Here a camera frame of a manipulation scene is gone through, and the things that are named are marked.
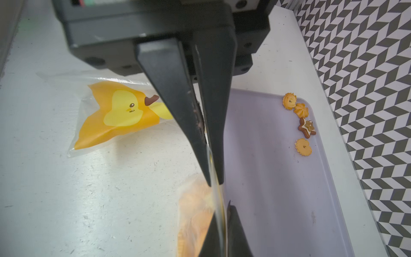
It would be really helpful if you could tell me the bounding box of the orange swirl cookie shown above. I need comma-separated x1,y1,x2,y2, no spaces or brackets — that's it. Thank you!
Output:
294,103,309,118

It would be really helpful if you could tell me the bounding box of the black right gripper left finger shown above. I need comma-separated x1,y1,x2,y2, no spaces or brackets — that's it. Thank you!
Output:
199,214,222,257

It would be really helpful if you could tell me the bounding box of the lilac plastic tray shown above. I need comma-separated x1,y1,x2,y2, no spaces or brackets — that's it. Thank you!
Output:
224,90,354,257

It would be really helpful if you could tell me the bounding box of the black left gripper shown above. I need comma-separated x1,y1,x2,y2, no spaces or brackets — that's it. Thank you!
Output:
52,1,276,185

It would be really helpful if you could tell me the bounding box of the clear bag yellow chick print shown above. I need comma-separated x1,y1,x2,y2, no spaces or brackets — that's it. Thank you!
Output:
37,71,173,157

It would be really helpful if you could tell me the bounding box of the brown iced star cookie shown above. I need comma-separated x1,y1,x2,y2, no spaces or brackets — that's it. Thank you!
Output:
298,118,317,139

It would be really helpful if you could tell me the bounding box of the tan round flower cookie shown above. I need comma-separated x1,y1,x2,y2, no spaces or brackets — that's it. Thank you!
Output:
295,138,312,156

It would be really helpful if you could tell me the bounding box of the yellow rose swirl cookie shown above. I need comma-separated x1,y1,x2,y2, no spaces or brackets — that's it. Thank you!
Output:
282,93,296,110

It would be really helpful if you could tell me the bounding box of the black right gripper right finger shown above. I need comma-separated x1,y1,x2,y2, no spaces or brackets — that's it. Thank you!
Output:
227,202,253,257

